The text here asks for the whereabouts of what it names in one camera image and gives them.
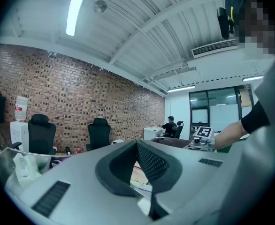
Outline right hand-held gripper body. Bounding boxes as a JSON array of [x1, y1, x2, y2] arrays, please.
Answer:
[[190, 126, 216, 151]]

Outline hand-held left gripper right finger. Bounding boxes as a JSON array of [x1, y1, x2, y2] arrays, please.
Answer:
[[137, 139, 233, 221]]

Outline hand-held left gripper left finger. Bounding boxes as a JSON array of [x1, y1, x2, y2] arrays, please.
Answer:
[[5, 139, 152, 225]]

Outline person's right forearm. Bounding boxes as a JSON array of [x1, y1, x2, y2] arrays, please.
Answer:
[[214, 120, 251, 150]]

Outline black office chair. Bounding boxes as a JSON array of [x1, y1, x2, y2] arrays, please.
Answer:
[[10, 113, 57, 156], [85, 118, 112, 152], [173, 120, 185, 139]]

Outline black-framed glass partition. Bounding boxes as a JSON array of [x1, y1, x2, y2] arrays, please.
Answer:
[[189, 84, 256, 138]]

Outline white cabinet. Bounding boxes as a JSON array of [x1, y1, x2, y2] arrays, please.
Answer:
[[143, 127, 163, 141]]

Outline long ceiling light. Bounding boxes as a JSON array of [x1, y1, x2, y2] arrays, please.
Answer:
[[242, 75, 265, 82], [166, 85, 196, 93], [65, 0, 92, 37]]

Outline orange tissue box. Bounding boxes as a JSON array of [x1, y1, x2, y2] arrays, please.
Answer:
[[130, 164, 153, 186]]

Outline person's black shirt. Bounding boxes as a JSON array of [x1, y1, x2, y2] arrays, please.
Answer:
[[241, 100, 271, 135]]

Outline white water dispenser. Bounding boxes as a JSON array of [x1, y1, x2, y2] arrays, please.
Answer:
[[9, 121, 30, 153]]

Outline white air vent grille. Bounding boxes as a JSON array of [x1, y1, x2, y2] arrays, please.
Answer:
[[191, 38, 240, 57]]

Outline clear water dispenser bottle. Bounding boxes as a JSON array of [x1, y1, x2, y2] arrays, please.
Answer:
[[15, 96, 29, 123]]

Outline person's head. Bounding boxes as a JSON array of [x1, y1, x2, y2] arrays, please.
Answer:
[[236, 0, 275, 56]]

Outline round ceiling smoke detector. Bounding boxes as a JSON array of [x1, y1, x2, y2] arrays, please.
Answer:
[[92, 0, 108, 14]]

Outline black head-mounted camera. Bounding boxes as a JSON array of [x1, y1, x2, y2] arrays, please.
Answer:
[[217, 7, 235, 40]]

